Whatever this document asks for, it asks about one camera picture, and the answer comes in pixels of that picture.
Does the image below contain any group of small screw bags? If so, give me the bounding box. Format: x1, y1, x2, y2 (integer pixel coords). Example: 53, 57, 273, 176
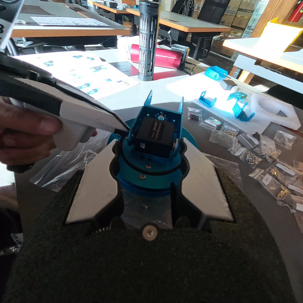
187, 107, 303, 233

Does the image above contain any blue round-ended metal bracket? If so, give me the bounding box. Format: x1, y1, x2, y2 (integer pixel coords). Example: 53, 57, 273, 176
205, 66, 228, 80

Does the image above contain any person's left hand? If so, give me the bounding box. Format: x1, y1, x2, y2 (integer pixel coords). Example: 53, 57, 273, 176
0, 97, 98, 166

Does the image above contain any white foam sheet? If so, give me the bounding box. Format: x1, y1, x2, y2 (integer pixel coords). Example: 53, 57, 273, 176
166, 71, 301, 133

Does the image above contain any thin blue U bracket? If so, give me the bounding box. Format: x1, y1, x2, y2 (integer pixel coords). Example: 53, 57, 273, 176
198, 91, 217, 107

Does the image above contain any black office chair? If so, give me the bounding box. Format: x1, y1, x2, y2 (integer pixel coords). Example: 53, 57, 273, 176
198, 0, 231, 24

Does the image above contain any long orange-edged desk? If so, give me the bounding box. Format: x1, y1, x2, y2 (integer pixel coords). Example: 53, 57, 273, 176
88, 0, 231, 59

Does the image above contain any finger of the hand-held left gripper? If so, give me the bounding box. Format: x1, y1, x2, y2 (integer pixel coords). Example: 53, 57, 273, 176
59, 91, 131, 135

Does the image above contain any blue toy robot arm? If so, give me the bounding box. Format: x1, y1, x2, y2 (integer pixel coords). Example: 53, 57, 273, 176
108, 90, 199, 197

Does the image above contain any yellow plastic bin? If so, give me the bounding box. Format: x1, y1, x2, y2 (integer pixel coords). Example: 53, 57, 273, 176
259, 17, 303, 56

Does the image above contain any red cylindrical case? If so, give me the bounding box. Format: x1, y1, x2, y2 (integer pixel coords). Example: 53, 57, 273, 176
130, 44, 183, 70

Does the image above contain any black striped jacket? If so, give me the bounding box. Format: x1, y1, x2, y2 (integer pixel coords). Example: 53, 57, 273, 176
171, 0, 195, 17

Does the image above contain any blue perforated metal bracket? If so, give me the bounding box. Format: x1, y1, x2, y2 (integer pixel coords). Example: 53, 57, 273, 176
227, 91, 248, 103
232, 102, 255, 122

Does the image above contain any grey servo motor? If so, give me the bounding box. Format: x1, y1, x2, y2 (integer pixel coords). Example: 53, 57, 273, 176
220, 79, 238, 91

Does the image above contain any white side table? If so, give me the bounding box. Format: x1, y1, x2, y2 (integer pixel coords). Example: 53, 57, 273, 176
223, 37, 303, 89

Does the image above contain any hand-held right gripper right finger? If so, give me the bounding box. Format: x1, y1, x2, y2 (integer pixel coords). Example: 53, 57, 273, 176
181, 137, 235, 223

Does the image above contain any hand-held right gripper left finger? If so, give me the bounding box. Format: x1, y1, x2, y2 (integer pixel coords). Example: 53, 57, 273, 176
65, 139, 123, 224

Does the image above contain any large clear plastic bag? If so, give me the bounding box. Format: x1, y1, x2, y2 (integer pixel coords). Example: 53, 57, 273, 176
30, 133, 244, 229

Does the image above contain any white crumpled wrapper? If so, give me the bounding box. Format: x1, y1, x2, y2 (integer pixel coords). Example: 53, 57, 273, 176
117, 36, 140, 62

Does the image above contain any small grey device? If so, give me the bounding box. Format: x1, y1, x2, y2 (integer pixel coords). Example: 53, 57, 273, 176
170, 44, 190, 67

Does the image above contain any white desk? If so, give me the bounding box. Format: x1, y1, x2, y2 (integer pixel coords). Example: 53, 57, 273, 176
0, 48, 303, 303

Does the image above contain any red fire extinguisher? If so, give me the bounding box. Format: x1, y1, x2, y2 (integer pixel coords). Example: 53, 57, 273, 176
289, 0, 303, 22

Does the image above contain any dark-topped orange-edged desk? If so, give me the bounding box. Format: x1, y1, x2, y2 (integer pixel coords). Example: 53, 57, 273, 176
11, 2, 131, 46

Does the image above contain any grey screwdriver bit holder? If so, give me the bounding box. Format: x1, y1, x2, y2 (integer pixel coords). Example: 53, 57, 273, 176
138, 0, 161, 81

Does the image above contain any printed instruction sheet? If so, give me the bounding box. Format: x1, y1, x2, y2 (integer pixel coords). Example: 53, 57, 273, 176
13, 51, 140, 100

